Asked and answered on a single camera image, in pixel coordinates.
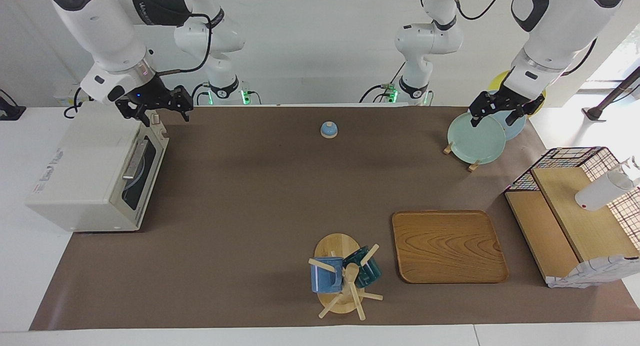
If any black wire basket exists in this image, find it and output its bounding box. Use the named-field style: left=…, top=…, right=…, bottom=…
left=504, top=147, right=640, bottom=236

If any wooden mug tree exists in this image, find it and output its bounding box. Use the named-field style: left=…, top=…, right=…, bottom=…
left=308, top=233, right=384, bottom=320

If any yellow plate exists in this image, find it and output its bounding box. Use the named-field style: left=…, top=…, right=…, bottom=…
left=489, top=71, right=547, bottom=118

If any wooden step shelf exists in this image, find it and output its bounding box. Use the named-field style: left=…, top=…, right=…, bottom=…
left=505, top=167, right=640, bottom=285

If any square wooden tray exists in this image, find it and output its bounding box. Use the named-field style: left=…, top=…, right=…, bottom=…
left=391, top=210, right=510, bottom=284

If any pale blue racked plate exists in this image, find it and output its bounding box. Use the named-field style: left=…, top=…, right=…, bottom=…
left=487, top=91, right=527, bottom=141

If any black left arm base cable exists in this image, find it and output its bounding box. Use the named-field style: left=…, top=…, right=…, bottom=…
left=359, top=61, right=407, bottom=104

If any cream toaster oven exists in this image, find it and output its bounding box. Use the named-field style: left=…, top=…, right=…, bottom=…
left=26, top=106, right=170, bottom=232

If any black right arm base cable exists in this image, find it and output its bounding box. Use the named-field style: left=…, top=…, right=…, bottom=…
left=190, top=82, right=212, bottom=106

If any black arm base cable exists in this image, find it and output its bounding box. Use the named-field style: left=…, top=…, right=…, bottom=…
left=359, top=61, right=407, bottom=104
left=190, top=82, right=212, bottom=106

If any black stand pole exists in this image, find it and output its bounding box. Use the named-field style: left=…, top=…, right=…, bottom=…
left=582, top=66, right=640, bottom=122

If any dark teal glass mug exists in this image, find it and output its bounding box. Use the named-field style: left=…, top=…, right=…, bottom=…
left=343, top=246, right=383, bottom=288

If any wooden plate rack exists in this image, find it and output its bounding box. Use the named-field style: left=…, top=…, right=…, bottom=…
left=443, top=142, right=482, bottom=172

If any pale green plate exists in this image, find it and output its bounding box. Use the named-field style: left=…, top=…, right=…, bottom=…
left=447, top=113, right=507, bottom=165

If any brown table mat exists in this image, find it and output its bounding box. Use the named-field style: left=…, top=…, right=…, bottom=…
left=29, top=106, right=640, bottom=331

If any white plastic bottle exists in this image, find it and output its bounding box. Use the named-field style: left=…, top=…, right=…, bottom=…
left=575, top=157, right=640, bottom=211

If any blue ceramic mug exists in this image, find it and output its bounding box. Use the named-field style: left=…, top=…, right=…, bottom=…
left=310, top=256, right=345, bottom=293

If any white power strip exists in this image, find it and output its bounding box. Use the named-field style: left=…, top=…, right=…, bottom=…
left=54, top=83, right=93, bottom=107

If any black power cable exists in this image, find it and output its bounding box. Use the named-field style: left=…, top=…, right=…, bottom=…
left=63, top=88, right=89, bottom=119

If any black clamp device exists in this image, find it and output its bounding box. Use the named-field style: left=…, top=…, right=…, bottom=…
left=0, top=89, right=27, bottom=121

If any white patterned cloth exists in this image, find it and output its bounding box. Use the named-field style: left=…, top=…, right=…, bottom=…
left=546, top=255, right=640, bottom=288

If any light blue round plate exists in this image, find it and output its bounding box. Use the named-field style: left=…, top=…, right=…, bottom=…
left=123, top=145, right=152, bottom=196

